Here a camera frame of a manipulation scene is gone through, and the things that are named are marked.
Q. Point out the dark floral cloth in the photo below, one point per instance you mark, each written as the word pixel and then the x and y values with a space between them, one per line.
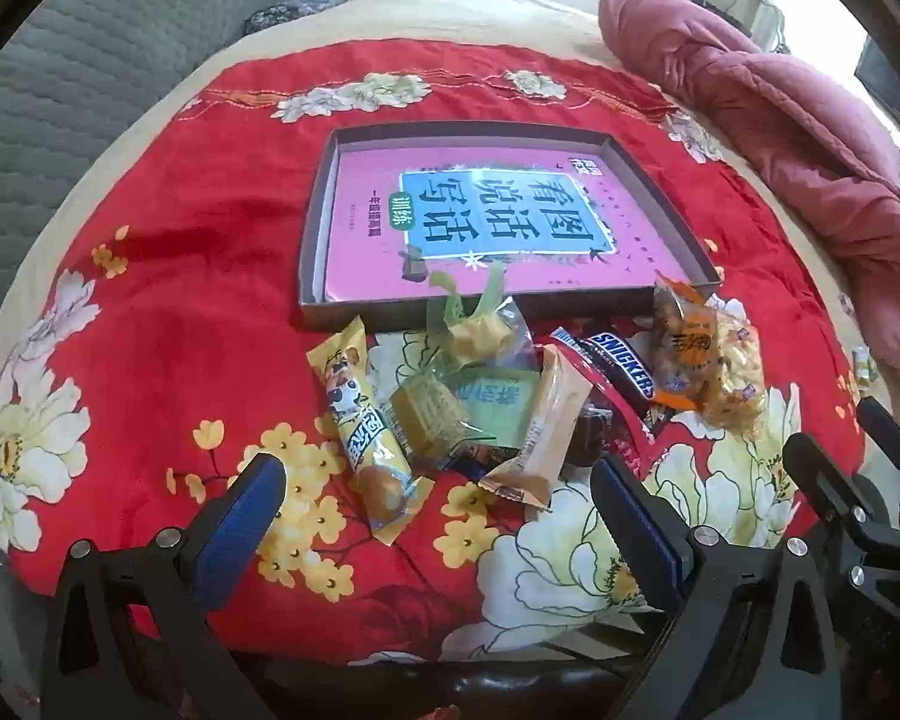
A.
pixel 300 7

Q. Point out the yellow rice cracker packet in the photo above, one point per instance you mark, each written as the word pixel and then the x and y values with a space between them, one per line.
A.
pixel 735 375

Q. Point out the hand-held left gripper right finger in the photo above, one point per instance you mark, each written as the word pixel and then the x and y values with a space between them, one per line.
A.
pixel 637 532

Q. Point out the long red wafer packet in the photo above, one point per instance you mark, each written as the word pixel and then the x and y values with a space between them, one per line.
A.
pixel 622 420

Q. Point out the clear biscuit packet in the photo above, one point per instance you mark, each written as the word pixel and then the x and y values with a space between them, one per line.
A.
pixel 424 412

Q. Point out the clear pastry packet green twist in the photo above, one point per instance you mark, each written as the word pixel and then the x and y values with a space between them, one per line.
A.
pixel 472 337

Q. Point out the grey quilted headboard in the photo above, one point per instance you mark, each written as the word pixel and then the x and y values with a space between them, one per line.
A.
pixel 82 90

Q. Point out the pink quilted duvet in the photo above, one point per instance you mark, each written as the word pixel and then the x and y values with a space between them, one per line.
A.
pixel 757 105

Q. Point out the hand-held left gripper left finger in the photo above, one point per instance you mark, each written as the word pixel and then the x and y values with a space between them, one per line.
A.
pixel 247 517

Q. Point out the pink and blue book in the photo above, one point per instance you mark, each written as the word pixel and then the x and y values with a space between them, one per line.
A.
pixel 375 240

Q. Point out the orange cake packet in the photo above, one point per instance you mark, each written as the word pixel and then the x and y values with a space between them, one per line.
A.
pixel 540 435

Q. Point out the grey cardboard box tray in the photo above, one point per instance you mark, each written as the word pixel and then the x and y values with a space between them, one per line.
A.
pixel 319 240

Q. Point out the yellow panda cake packet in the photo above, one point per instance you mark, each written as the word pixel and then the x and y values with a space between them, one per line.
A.
pixel 352 420

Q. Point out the red floral blanket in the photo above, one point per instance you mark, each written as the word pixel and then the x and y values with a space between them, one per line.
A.
pixel 195 277

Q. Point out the orange clear nut packet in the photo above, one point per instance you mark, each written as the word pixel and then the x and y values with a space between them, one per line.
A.
pixel 682 345

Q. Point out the dark brown chocolate bar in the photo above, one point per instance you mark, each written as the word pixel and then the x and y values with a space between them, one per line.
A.
pixel 622 367

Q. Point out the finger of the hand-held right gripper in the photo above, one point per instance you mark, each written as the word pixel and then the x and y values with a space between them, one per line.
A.
pixel 829 484
pixel 896 435

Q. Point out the light green square packet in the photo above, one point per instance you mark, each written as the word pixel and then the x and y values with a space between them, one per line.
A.
pixel 495 397

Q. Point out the brown candy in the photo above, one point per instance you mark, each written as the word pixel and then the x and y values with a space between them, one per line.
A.
pixel 589 427

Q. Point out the small white wrapped candy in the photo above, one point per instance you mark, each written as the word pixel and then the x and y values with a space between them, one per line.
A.
pixel 864 367

